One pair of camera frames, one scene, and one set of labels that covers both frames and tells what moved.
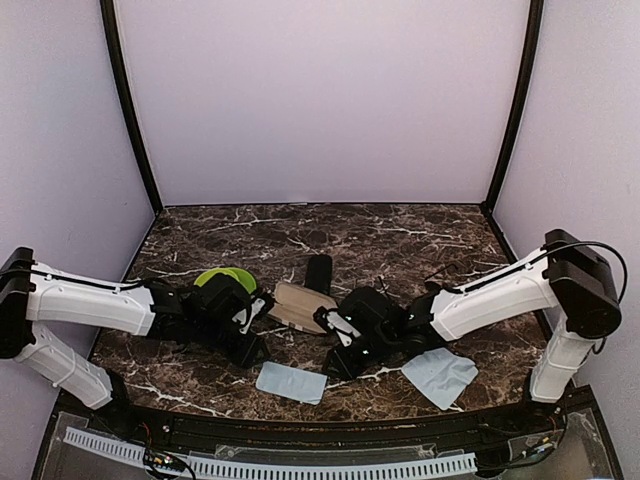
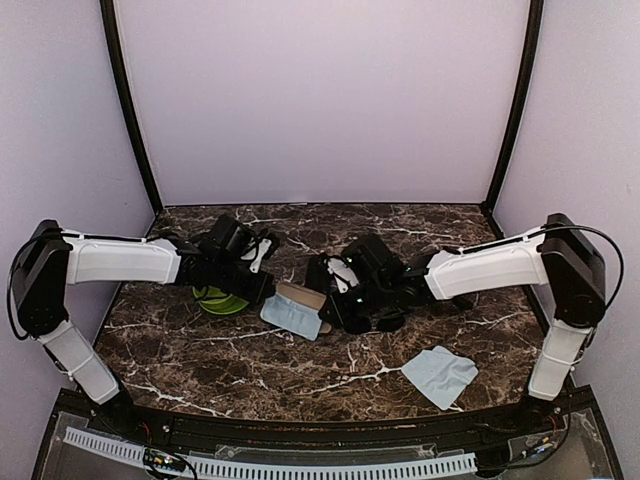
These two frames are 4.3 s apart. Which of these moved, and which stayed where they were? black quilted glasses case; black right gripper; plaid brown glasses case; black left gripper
Moved: black right gripper; black left gripper
Stayed: black quilted glasses case; plaid brown glasses case
